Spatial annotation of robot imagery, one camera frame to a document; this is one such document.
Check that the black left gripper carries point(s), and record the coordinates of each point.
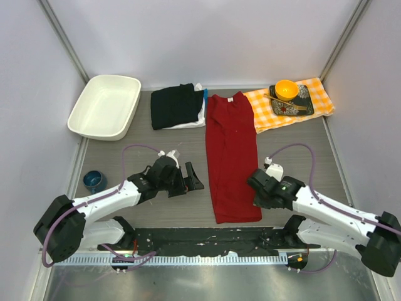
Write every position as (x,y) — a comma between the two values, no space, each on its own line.
(191,182)

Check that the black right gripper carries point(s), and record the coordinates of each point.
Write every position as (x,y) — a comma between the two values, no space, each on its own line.
(259,202)

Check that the red t-shirt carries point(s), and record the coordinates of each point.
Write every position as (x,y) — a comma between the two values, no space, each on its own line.
(232,157)

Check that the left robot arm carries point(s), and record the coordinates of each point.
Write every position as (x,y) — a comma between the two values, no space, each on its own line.
(72,224)

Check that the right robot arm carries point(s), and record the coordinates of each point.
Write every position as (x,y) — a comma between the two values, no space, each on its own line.
(319,220)

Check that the folded white t-shirt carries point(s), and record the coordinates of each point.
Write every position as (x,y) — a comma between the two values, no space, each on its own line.
(201,115)

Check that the yellow checkered cloth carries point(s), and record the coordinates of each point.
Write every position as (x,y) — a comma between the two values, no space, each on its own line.
(265,117)

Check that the folded black t-shirt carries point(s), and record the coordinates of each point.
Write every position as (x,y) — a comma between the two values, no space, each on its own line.
(175,105)

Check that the black floral plate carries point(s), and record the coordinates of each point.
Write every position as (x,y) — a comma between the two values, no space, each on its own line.
(302,99)

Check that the wooden chopstick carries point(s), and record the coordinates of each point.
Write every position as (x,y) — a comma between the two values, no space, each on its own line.
(297,107)

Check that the folded blue t-shirt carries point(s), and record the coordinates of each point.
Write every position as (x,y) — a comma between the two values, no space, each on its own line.
(205,96)

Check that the blue ceramic mug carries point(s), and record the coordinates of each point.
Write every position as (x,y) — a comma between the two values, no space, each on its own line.
(95,181)

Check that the orange bowl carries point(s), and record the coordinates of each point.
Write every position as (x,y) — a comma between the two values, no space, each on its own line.
(286,90)

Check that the white rectangular tray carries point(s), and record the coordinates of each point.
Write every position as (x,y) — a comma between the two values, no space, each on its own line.
(105,108)

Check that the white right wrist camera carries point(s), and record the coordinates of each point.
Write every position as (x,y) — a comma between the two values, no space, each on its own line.
(273,170)

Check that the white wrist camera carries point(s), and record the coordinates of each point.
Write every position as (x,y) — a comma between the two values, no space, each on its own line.
(173,154)
(273,170)

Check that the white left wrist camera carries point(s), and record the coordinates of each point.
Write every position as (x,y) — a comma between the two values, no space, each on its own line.
(173,154)

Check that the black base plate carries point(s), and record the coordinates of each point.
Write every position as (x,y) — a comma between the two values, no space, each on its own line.
(212,242)

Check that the perforated cable rail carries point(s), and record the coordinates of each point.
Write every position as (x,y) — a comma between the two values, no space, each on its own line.
(103,259)

